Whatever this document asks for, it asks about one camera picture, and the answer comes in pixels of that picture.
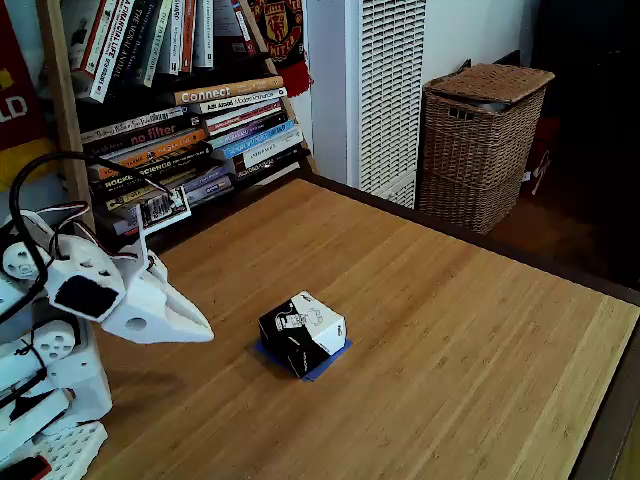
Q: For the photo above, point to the black and white cardboard box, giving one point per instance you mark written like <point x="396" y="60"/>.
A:
<point x="300" y="330"/>

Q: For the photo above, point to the blue tape square target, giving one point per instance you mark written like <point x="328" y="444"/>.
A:
<point x="311" y="376"/>

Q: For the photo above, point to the white pink book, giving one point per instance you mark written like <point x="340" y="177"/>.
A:
<point x="125" y="227"/>

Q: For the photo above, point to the grey blue book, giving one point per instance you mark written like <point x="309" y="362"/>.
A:
<point x="215" y="189"/>

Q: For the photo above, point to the black science book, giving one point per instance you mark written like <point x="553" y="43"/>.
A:
<point x="165" y="167"/>

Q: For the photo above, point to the orange flat book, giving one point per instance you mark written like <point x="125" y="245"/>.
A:
<point x="170" y="145"/>

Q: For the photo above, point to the black no filter book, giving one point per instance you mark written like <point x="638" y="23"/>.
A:
<point x="150" y="135"/>

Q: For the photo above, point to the black flat book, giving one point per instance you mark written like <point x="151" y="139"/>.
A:
<point x="270" y="164"/>

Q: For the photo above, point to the grey white flat book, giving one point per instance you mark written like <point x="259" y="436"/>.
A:
<point x="135" y="121"/>

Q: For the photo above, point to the purple book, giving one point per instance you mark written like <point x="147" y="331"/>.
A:
<point x="245" y="135"/>

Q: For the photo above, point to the light blue book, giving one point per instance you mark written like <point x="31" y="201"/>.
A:
<point x="260" y="141"/>

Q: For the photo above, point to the dark maroon book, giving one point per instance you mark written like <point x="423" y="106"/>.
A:
<point x="250" y="124"/>

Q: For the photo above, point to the red and black clamp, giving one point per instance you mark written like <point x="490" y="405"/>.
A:
<point x="27" y="470"/>

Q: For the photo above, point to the red and white book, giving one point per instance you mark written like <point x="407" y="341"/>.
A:
<point x="245" y="112"/>

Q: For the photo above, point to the tan Connect book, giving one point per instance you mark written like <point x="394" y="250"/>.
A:
<point x="225" y="91"/>

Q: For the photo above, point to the wooden ladder bookshelf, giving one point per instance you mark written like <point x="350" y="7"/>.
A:
<point x="57" y="75"/>

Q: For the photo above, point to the red poster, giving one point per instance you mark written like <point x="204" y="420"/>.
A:
<point x="15" y="75"/>

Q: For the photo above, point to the grey upright book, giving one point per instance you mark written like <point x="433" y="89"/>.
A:
<point x="155" y="45"/>

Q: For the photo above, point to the white book red lettering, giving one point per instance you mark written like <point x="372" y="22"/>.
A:
<point x="110" y="50"/>

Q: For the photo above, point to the dark Moral Animal book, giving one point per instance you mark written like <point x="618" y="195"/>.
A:
<point x="132" y="40"/>

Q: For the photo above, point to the thin white book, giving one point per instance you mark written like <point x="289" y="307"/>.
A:
<point x="176" y="35"/>

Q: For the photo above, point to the orange spine book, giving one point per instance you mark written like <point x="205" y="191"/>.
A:
<point x="188" y="35"/>

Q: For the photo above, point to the red spine book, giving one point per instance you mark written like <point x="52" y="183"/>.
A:
<point x="95" y="35"/>

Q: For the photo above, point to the white upright book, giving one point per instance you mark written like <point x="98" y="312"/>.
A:
<point x="204" y="30"/>

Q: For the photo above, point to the leaning red book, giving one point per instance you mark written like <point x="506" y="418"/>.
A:
<point x="245" y="27"/>

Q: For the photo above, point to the red football scarf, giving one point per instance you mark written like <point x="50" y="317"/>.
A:
<point x="282" y="30"/>

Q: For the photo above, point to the brown wicker basket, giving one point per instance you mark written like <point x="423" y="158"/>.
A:
<point x="475" y="150"/>

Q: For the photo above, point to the red bag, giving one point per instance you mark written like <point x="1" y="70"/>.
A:
<point x="542" y="155"/>

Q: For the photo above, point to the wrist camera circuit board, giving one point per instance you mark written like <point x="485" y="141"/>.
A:
<point x="160" y="207"/>

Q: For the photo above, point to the white perforated base plate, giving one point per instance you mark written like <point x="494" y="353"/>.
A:
<point x="75" y="445"/>

